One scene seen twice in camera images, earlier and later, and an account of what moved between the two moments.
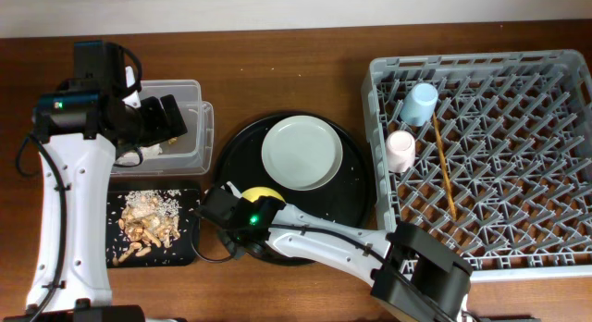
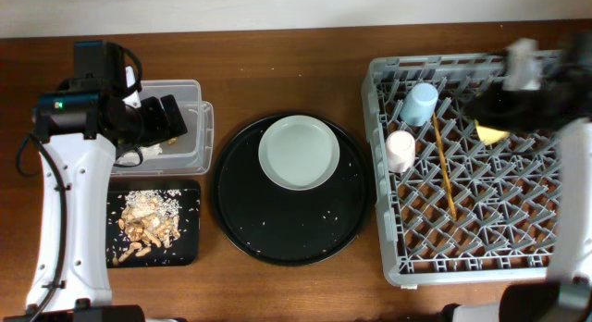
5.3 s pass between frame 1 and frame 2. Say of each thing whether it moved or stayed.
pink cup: stayed
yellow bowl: moved
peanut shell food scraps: stayed
